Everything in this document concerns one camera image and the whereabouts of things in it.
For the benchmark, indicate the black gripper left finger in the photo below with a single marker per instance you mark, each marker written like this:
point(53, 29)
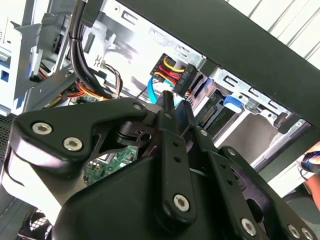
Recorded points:
point(57, 135)

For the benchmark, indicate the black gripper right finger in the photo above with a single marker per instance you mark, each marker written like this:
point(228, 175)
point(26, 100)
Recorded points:
point(233, 207)

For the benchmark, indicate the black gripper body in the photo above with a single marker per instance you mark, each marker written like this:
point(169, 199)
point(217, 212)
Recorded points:
point(112, 212)

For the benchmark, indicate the hard disk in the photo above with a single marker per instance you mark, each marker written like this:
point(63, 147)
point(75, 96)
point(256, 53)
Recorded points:
point(212, 117)

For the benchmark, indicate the person's bare hand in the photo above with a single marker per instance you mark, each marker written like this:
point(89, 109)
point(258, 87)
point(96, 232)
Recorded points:
point(313, 185)

